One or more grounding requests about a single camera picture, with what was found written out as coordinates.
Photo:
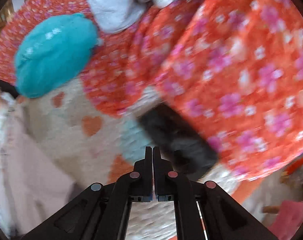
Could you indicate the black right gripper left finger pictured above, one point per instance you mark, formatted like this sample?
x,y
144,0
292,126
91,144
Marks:
x,y
100,211

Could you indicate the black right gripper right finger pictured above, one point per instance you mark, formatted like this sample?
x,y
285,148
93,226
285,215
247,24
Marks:
x,y
203,211

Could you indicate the pale pink garment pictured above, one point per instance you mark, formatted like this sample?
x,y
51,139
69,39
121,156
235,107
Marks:
x,y
32,187

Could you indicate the pink cloth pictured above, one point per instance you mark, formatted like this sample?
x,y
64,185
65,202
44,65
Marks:
x,y
288,220

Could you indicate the cream heart-pattern quilt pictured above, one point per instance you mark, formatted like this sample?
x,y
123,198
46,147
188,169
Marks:
x,y
93,147

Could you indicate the black cloth item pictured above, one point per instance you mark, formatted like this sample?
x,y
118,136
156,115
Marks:
x,y
187,151

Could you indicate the red floral blanket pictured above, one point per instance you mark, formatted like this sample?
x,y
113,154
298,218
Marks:
x,y
232,68

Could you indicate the teal folded garment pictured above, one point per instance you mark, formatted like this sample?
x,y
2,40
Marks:
x,y
53,53

